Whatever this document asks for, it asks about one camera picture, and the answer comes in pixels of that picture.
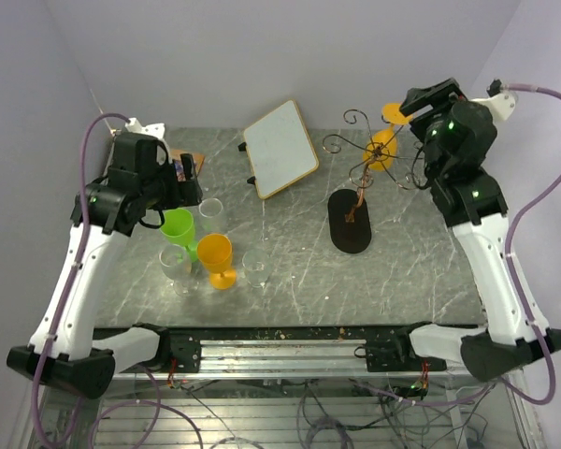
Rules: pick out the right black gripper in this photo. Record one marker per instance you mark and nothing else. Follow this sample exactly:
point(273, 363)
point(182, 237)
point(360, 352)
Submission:
point(441, 96)

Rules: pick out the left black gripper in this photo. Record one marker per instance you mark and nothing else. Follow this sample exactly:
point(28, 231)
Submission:
point(186, 193)

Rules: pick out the clear wine glass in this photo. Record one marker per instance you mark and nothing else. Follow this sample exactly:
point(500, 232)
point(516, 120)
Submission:
point(177, 266)
point(212, 215)

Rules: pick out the green plastic wine glass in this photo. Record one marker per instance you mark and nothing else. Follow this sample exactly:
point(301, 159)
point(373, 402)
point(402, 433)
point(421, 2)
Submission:
point(179, 229)

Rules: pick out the orange plastic wine glass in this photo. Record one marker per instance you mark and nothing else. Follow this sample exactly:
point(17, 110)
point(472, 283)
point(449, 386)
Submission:
point(215, 252)

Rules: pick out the clear wine glass front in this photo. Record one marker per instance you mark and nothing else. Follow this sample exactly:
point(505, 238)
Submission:
point(177, 266)

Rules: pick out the clear ribbed glass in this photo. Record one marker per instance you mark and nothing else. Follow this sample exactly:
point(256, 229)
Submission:
point(256, 266)

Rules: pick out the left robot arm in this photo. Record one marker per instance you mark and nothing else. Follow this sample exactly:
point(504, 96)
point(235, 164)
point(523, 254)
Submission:
point(63, 353)

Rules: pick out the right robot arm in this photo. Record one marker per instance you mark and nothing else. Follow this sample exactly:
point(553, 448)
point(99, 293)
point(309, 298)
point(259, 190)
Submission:
point(456, 134)

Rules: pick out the black oval rack base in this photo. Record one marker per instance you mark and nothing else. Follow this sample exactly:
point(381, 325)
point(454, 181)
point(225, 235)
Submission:
point(349, 224)

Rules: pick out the copper wire glass rack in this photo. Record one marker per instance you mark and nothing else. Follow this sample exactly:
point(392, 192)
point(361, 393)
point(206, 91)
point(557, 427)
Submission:
point(360, 175)

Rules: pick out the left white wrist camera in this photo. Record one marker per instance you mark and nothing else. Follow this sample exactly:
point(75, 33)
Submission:
point(156, 130)

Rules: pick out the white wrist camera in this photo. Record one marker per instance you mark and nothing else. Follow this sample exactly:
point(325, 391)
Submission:
point(156, 130)
point(500, 102)

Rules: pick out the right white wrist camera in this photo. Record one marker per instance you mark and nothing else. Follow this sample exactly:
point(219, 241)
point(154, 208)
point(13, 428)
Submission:
point(500, 102)

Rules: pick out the small whiteboard yellow frame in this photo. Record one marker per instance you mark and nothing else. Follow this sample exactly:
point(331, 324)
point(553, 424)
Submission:
point(279, 150)

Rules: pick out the aluminium rail frame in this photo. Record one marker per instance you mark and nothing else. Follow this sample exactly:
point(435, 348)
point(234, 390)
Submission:
point(282, 359)

